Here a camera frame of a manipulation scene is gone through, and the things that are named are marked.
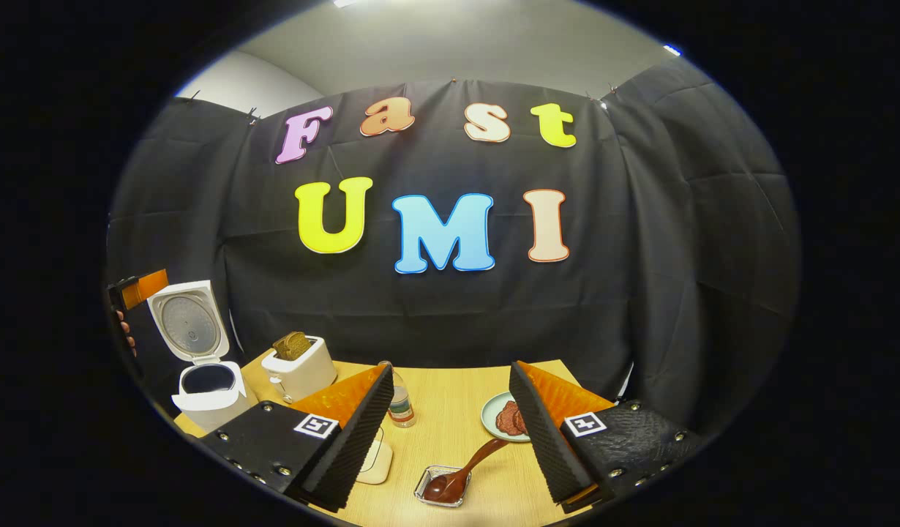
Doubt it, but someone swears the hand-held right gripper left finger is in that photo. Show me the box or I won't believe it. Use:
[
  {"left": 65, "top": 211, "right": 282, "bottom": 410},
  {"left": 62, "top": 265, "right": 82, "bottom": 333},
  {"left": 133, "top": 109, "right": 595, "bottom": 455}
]
[{"left": 200, "top": 361, "right": 396, "bottom": 513}]

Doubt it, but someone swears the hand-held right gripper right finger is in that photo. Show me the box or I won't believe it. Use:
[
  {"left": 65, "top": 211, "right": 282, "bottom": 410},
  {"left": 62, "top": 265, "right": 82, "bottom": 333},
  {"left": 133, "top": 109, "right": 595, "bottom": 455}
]
[{"left": 509, "top": 360, "right": 707, "bottom": 513}]

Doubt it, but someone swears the clear chopstick holder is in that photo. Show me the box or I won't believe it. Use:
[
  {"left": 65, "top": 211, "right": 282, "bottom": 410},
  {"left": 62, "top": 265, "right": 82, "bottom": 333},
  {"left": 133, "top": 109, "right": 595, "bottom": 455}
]
[{"left": 413, "top": 465, "right": 471, "bottom": 508}]

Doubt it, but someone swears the brown wooden spoon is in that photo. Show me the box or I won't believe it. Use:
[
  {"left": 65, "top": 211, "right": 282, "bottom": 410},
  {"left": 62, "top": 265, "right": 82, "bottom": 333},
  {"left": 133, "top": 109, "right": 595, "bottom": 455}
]
[{"left": 422, "top": 438, "right": 511, "bottom": 504}]

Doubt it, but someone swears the white rice cooker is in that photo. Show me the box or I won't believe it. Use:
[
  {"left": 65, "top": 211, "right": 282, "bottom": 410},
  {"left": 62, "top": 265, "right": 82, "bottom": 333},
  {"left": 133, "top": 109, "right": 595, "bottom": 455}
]
[{"left": 146, "top": 280, "right": 259, "bottom": 433}]

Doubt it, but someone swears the clear plastic tray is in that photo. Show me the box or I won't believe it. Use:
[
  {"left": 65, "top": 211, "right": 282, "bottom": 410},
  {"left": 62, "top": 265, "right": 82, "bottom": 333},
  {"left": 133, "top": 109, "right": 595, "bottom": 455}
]
[{"left": 353, "top": 426, "right": 394, "bottom": 485}]

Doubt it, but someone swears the clear plastic bottle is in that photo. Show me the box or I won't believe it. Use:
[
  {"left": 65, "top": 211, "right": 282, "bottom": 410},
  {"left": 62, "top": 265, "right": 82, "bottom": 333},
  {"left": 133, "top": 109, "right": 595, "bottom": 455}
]
[{"left": 388, "top": 370, "right": 417, "bottom": 428}]

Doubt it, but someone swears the pale green plate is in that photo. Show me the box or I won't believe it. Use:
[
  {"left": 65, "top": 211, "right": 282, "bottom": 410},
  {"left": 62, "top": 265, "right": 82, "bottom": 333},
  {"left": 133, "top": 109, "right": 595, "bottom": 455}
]
[{"left": 481, "top": 391, "right": 531, "bottom": 443}]

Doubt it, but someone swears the white toaster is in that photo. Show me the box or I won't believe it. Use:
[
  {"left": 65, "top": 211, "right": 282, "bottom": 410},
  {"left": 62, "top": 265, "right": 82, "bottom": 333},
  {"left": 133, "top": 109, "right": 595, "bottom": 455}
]
[{"left": 261, "top": 335, "right": 338, "bottom": 405}]

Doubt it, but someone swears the brown bread slice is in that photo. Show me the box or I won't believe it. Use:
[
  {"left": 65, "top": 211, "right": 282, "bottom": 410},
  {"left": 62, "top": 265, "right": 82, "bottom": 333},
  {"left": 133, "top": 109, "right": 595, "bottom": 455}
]
[{"left": 273, "top": 331, "right": 312, "bottom": 361}]

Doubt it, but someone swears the black backdrop cloth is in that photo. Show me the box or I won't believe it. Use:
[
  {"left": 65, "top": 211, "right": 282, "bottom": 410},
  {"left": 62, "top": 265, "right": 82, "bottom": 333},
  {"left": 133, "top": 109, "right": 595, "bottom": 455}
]
[{"left": 105, "top": 59, "right": 800, "bottom": 440}]

